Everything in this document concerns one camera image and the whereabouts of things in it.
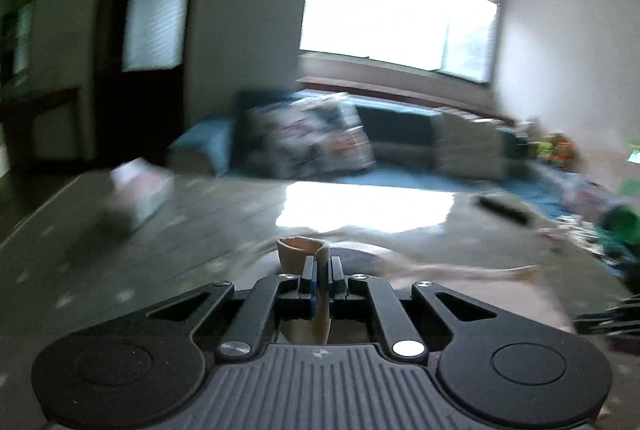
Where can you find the green plastic cup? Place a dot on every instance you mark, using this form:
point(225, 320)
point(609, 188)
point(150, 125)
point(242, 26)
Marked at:
point(622, 225)

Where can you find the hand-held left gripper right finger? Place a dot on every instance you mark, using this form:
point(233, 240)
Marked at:
point(336, 295)

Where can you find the round dark table hotplate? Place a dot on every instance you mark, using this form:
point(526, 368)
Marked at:
point(365, 262)

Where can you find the yellow green plush toy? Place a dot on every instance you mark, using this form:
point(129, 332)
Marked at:
point(547, 150)

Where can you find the blue sofa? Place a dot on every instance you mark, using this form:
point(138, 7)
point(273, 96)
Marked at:
point(395, 130)

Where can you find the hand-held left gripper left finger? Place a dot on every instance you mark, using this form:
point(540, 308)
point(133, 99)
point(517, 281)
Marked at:
point(312, 300)

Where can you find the orange plush toy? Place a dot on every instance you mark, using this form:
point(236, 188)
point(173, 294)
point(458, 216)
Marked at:
point(567, 151)

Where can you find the small pink item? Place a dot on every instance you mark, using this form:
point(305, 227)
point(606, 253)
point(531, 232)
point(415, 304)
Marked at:
point(550, 233)

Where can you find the plain beige pillow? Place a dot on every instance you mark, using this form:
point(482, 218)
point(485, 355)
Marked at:
point(467, 143)

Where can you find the clear plastic container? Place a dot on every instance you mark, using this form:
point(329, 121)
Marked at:
point(585, 195)

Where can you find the dark framed glass panel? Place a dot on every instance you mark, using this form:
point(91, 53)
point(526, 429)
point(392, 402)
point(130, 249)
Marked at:
point(20, 25)

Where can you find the dark door with frosted glass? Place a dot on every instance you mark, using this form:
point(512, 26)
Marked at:
point(110, 110)

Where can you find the butterfly print pillow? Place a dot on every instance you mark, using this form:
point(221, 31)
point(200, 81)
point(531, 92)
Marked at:
point(310, 135)

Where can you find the white tissue box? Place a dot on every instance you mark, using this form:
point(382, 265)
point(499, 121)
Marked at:
point(140, 195)

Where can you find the cream long-sleeved garment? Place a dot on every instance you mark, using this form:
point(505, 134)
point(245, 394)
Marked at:
point(300, 252)

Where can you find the dark wooden chair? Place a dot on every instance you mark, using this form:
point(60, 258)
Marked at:
point(50, 103)

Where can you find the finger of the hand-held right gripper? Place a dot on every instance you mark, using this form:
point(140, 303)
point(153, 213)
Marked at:
point(615, 317)

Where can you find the black remote control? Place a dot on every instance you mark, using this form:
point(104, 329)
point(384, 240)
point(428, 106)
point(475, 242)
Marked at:
point(505, 208)

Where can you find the green framed window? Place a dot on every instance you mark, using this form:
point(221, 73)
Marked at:
point(390, 5)

